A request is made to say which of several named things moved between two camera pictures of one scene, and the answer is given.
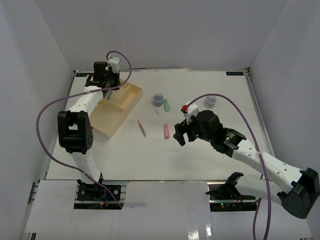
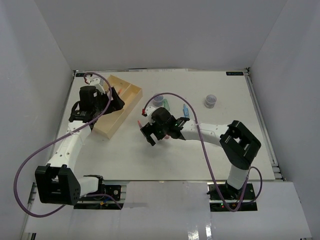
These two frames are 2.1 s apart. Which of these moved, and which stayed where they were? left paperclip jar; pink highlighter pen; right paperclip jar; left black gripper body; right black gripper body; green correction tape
Moved: left black gripper body; right black gripper body
Stayed: right paperclip jar; left paperclip jar; pink highlighter pen; green correction tape
